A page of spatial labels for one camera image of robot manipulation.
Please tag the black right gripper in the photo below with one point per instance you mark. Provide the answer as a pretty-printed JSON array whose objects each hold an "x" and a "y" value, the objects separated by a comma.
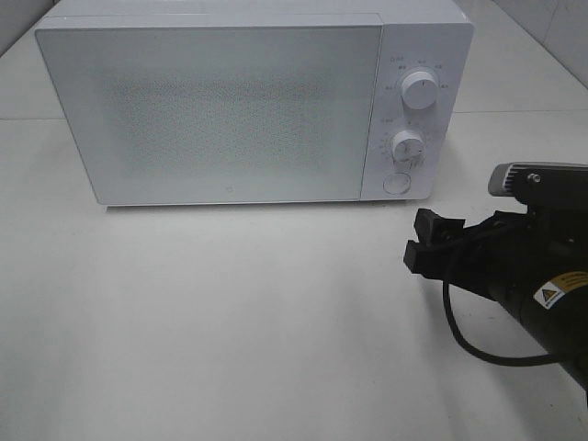
[{"x": 518, "y": 256}]

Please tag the round white door release button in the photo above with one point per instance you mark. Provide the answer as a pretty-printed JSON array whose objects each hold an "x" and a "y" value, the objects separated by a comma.
[{"x": 397, "y": 183}]

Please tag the white microwave door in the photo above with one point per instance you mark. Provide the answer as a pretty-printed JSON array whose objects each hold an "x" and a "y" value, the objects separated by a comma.
[{"x": 166, "y": 116}]

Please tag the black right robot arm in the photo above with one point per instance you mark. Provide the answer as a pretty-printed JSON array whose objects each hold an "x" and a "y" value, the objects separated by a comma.
[{"x": 557, "y": 321}]

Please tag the white microwave oven body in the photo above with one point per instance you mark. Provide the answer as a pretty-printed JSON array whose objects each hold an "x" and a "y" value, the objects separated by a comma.
[{"x": 434, "y": 35}]

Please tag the white lower microwave knob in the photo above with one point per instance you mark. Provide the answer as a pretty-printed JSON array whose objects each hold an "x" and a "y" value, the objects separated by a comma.
[{"x": 407, "y": 145}]

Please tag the white microwave knob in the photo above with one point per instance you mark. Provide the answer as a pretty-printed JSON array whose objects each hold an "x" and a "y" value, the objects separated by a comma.
[
  {"x": 407, "y": 145},
  {"x": 419, "y": 89}
]

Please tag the white upper microwave knob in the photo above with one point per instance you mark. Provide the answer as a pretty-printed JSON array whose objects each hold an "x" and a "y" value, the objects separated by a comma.
[{"x": 419, "y": 89}]

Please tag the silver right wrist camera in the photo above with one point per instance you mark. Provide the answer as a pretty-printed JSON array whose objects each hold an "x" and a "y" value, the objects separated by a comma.
[{"x": 556, "y": 185}]

